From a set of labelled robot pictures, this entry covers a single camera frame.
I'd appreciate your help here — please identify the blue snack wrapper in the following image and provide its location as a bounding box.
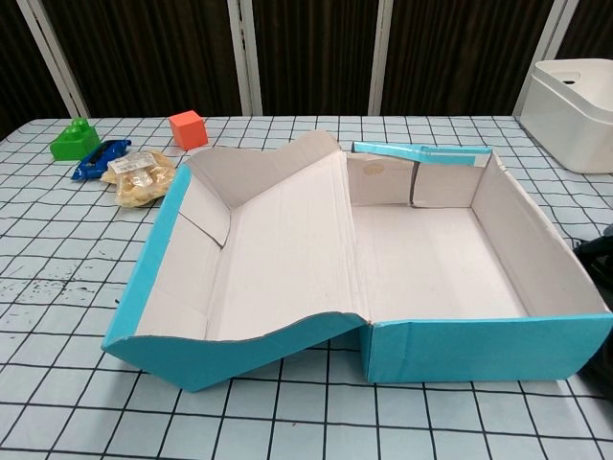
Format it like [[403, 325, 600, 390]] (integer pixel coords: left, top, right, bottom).
[[71, 138, 132, 182]]

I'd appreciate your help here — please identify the white screen frame post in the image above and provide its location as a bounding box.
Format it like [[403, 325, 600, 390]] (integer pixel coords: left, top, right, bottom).
[[18, 0, 93, 119], [226, 0, 263, 116], [512, 0, 569, 116], [367, 0, 409, 116]]

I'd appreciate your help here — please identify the green toy building block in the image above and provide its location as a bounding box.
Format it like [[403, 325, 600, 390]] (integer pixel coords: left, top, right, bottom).
[[51, 117, 101, 163]]

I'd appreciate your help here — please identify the orange cube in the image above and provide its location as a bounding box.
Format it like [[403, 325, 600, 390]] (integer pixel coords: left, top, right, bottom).
[[168, 109, 210, 151]]

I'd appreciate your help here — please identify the black rubber slipper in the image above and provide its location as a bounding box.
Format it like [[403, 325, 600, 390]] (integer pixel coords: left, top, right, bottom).
[[572, 237, 613, 384]]

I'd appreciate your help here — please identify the light blue cardboard shoe box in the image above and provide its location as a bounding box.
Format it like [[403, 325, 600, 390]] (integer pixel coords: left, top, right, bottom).
[[100, 129, 613, 395]]

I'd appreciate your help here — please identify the white blue grid tablecloth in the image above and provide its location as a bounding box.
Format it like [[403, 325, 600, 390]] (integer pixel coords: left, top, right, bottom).
[[0, 113, 613, 460]]

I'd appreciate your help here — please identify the black pleated screen panel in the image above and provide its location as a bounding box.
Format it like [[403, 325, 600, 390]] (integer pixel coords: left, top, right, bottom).
[[555, 0, 613, 63], [248, 0, 384, 116], [40, 0, 243, 119], [380, 0, 552, 116], [0, 0, 73, 140]]

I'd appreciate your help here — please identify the clear bag of beige snacks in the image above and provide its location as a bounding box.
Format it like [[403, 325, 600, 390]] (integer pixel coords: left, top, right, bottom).
[[100, 149, 177, 209]]

